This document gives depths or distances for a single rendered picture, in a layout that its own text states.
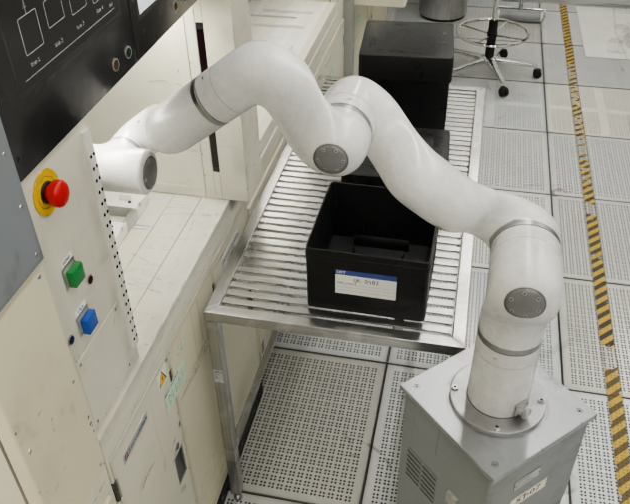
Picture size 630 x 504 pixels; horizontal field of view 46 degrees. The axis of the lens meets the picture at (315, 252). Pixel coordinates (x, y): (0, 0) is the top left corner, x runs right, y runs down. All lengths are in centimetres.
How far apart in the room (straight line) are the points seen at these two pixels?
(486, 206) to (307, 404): 141
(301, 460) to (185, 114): 141
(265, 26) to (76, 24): 182
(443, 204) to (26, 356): 67
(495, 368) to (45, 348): 78
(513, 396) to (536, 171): 238
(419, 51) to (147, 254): 107
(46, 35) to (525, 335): 90
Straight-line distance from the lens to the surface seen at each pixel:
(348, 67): 341
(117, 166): 136
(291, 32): 286
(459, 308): 174
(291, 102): 113
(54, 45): 110
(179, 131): 125
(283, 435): 243
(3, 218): 101
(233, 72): 117
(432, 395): 154
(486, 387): 146
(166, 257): 173
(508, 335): 135
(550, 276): 122
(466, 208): 121
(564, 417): 156
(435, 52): 233
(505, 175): 368
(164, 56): 175
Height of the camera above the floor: 192
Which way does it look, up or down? 38 degrees down
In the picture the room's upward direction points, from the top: 1 degrees counter-clockwise
